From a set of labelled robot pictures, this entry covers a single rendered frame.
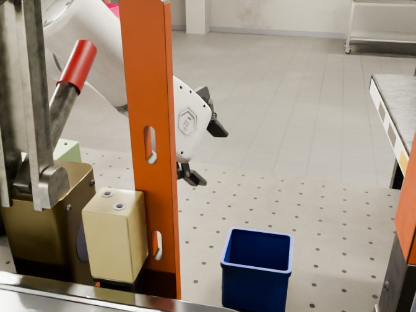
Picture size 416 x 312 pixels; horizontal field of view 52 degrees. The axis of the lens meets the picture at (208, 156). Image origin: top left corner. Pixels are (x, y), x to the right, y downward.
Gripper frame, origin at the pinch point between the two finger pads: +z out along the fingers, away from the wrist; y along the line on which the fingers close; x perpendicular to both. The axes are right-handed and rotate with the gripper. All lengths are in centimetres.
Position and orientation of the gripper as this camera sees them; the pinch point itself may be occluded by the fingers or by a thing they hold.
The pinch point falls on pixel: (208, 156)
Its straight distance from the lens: 68.8
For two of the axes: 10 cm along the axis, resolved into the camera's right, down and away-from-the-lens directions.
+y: 3.8, -8.5, 3.8
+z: 5.4, 5.3, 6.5
